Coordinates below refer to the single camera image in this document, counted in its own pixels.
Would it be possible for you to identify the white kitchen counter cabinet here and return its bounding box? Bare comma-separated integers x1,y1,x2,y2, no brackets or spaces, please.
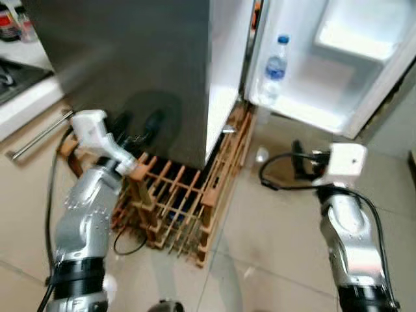
0,38,73,142

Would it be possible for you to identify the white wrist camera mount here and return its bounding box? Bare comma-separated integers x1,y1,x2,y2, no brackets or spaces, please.
70,109,139,176
324,142,369,190

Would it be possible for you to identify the grey robot foot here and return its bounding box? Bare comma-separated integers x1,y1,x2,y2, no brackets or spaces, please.
148,298,187,312

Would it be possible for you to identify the dark red-label bottle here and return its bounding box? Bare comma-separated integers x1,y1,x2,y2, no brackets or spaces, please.
0,5,20,44

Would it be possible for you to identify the steel cabinet handle bar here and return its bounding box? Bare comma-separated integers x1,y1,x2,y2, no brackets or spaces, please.
5,109,74,162

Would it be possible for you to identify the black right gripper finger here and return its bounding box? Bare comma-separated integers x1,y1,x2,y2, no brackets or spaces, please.
290,139,307,179

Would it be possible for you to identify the small clear bottle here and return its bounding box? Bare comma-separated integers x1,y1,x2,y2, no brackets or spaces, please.
16,9,37,44

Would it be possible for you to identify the clear blue-label water bottle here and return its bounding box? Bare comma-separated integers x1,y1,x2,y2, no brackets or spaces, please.
259,34,291,109

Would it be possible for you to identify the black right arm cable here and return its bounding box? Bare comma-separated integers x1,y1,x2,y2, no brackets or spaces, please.
258,151,333,193

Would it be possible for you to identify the black stove top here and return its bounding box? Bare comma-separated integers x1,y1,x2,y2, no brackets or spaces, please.
0,58,54,106

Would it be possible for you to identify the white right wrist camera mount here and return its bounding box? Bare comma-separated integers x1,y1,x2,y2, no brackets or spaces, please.
324,142,369,190

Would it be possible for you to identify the black floor cable loop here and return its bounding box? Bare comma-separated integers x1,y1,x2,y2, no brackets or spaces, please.
113,226,150,256

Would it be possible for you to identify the wooden slatted rack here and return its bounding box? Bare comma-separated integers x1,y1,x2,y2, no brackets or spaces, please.
58,103,258,268

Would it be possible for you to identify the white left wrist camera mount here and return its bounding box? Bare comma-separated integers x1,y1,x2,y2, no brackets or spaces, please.
70,109,139,176

